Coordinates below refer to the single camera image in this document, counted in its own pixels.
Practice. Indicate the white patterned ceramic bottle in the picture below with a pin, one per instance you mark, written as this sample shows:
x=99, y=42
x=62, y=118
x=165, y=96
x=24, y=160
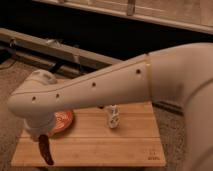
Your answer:
x=113, y=116

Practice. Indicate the wooden table board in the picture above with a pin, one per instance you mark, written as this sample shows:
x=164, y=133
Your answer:
x=106, y=146

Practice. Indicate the orange ceramic bowl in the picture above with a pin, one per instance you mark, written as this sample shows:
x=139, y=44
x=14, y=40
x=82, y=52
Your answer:
x=63, y=120

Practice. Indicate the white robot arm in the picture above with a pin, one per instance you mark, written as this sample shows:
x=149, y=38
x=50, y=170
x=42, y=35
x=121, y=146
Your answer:
x=182, y=73

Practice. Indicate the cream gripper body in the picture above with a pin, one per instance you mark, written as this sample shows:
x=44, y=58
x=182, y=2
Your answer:
x=40, y=125

